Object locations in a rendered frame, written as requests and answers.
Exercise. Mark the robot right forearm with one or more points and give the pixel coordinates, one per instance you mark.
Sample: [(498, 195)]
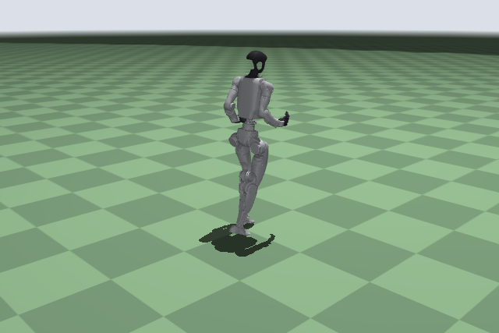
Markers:
[(270, 119)]

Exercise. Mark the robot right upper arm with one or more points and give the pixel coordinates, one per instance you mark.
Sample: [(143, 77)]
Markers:
[(266, 90)]

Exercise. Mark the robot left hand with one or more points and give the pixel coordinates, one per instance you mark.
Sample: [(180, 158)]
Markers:
[(241, 120)]

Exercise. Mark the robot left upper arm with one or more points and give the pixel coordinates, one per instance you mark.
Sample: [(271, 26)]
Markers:
[(232, 95)]

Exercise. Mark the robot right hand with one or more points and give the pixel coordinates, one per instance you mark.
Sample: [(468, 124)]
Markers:
[(286, 118)]

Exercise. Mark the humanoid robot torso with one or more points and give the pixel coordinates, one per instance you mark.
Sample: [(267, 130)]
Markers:
[(248, 101)]

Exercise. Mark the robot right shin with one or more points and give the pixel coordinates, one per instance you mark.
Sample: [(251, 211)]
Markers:
[(245, 204)]

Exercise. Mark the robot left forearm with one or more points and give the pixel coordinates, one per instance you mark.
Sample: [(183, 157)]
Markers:
[(232, 116)]

